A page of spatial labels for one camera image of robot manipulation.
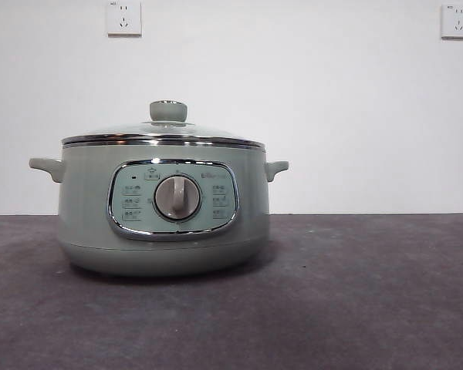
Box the glass lid with green knob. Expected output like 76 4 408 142
61 99 266 150

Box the sage green electric pot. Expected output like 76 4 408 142
29 133 290 278

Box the white wall socket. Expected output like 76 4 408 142
106 0 143 38
441 3 463 40

